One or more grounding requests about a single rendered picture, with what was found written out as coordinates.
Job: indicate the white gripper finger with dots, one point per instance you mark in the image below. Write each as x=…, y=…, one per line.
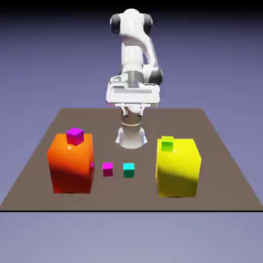
x=124, y=112
x=140, y=112

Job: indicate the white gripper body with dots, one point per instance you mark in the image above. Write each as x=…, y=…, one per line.
x=133, y=97

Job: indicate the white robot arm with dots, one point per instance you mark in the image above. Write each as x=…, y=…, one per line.
x=133, y=30

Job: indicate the small green cube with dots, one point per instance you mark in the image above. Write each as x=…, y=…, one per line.
x=167, y=144

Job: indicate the small purple cube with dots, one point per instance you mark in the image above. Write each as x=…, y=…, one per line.
x=74, y=137

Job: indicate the small cyan cube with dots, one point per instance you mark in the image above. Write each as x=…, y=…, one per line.
x=128, y=171

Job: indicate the small magenta cube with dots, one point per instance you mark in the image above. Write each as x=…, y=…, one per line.
x=107, y=170

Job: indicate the large yellow box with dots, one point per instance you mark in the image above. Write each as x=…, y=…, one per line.
x=178, y=168

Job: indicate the large orange box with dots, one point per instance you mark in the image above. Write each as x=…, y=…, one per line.
x=69, y=164

